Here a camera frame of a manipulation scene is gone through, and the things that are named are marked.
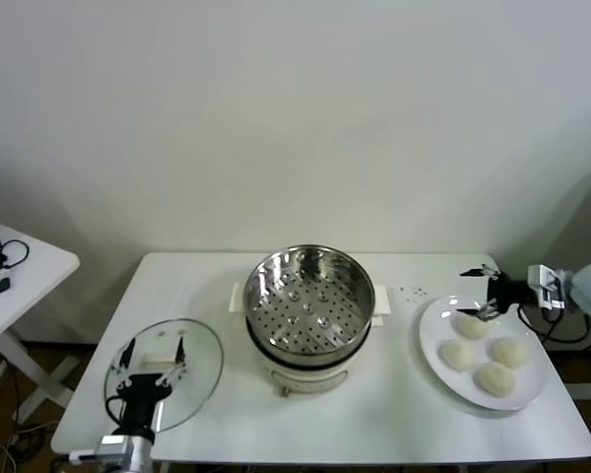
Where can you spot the white steamed baozi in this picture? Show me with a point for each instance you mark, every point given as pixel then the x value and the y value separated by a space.
pixel 509 351
pixel 494 379
pixel 469 327
pixel 456 354

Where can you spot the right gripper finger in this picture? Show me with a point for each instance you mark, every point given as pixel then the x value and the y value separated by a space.
pixel 487 272
pixel 487 311

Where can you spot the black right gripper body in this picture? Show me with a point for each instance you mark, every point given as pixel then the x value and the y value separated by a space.
pixel 509 293

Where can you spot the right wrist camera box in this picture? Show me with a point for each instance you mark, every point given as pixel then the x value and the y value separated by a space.
pixel 546 288

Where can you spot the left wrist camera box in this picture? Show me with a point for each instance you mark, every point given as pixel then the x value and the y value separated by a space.
pixel 112 445

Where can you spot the cream electric cooking pot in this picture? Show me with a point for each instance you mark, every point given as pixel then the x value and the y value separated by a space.
pixel 305 382

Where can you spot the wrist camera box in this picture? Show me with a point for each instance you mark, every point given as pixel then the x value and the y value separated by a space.
pixel 112 445
pixel 546 288

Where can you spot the stainless steel steamer basket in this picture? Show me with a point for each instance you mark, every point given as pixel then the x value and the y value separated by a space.
pixel 308 320

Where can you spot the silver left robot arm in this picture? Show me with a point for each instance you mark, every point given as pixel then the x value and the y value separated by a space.
pixel 140 455

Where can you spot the dark crumb specks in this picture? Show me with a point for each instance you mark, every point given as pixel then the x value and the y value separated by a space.
pixel 415 290

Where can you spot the glass pot lid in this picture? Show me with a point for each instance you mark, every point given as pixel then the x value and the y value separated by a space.
pixel 202 355

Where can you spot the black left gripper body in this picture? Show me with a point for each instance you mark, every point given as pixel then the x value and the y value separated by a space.
pixel 140 391

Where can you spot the white folding table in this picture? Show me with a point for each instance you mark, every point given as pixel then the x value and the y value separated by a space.
pixel 29 286

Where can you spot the white round plate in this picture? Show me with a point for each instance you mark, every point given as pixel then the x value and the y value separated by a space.
pixel 436 335

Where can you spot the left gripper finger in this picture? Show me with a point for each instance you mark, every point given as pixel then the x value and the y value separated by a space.
pixel 179 359
pixel 123 367

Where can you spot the small black adapter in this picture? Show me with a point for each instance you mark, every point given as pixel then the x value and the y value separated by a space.
pixel 1 287

